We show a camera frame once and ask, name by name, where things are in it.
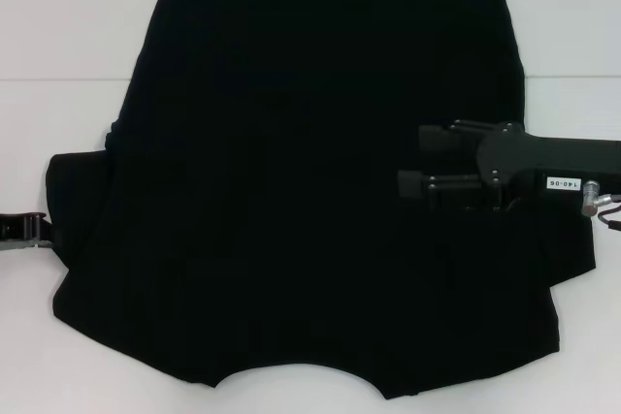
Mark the white numbered label sticker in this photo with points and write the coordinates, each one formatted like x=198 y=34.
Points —
x=563 y=183

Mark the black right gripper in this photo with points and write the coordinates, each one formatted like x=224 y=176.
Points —
x=514 y=152

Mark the black shirt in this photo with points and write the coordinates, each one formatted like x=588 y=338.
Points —
x=291 y=167

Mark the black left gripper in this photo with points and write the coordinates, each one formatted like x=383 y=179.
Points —
x=9 y=232

